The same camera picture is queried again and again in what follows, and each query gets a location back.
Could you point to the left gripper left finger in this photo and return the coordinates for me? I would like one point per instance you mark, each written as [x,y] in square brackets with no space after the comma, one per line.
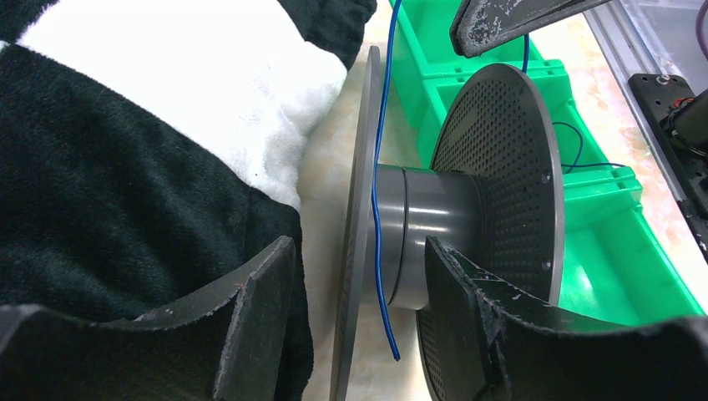
[221,342]

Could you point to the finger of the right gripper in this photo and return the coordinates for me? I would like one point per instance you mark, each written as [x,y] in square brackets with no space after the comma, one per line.
[480,25]

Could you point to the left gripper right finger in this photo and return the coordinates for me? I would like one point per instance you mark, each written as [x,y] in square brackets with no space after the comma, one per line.
[484,338]

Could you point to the dark grey filament spool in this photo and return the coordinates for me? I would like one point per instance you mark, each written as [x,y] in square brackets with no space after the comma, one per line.
[492,191]

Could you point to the green three-compartment bin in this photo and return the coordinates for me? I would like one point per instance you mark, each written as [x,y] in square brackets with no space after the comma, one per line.
[629,256]

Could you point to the black white checkered blanket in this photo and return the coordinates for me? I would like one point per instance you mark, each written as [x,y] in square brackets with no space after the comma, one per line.
[149,148]

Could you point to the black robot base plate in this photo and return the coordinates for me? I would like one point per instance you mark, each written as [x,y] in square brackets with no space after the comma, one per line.
[675,155]

